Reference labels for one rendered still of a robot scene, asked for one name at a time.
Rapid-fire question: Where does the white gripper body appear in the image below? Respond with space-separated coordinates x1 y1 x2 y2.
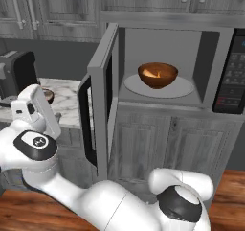
30 83 62 140

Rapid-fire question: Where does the grey microwave door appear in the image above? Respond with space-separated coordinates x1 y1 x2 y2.
76 22 120 182

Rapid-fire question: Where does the orange food in bowl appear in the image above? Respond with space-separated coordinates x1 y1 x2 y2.
142 67 162 80

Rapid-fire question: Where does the brown bowl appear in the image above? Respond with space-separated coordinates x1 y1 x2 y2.
137 61 179 90

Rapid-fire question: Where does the grey microwave oven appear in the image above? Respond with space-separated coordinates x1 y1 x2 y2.
112 12 245 127

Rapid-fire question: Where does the microwave start button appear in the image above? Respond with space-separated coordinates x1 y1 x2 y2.
227 97 241 107

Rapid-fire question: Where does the small brown round cup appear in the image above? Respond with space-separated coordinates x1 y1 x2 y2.
42 87 56 105

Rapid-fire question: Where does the black grey coffee machine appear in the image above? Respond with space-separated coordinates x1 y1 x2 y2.
0 50 40 108

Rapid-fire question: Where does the round grey turntable plate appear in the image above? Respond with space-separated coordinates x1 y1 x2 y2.
123 73 196 100

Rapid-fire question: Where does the black microwave door handle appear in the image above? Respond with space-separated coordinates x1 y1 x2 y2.
77 74 99 169

